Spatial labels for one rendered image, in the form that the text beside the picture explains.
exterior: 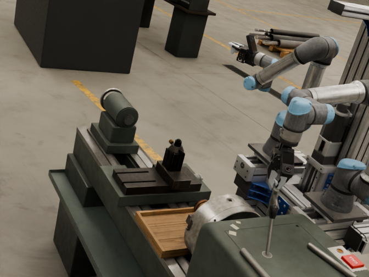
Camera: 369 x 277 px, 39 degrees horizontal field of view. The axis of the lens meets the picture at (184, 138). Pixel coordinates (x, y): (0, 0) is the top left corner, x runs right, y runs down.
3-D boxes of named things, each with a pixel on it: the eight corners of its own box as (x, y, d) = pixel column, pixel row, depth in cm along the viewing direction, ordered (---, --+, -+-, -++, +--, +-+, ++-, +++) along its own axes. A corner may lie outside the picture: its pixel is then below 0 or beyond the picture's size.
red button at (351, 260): (363, 269, 188) (364, 264, 187) (351, 271, 185) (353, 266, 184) (351, 258, 193) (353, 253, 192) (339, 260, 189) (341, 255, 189)
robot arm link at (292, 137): (304, 134, 185) (281, 129, 185) (300, 146, 187) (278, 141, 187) (301, 126, 192) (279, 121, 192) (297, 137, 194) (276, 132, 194)
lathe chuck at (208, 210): (251, 261, 230) (268, 200, 216) (188, 275, 215) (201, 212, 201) (240, 248, 237) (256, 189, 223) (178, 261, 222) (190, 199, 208)
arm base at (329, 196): (336, 194, 257) (344, 177, 253) (358, 212, 246) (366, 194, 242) (313, 195, 250) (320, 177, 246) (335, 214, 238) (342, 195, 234)
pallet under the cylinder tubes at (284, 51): (300, 47, 1135) (301, 40, 1129) (327, 61, 1072) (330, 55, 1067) (256, 43, 1067) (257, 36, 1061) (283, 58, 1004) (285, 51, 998)
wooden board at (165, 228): (228, 249, 246) (231, 242, 244) (160, 258, 228) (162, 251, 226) (198, 212, 269) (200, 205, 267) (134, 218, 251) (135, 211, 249)
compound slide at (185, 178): (189, 188, 267) (191, 179, 265) (171, 189, 262) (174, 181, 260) (171, 167, 283) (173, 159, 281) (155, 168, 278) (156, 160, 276)
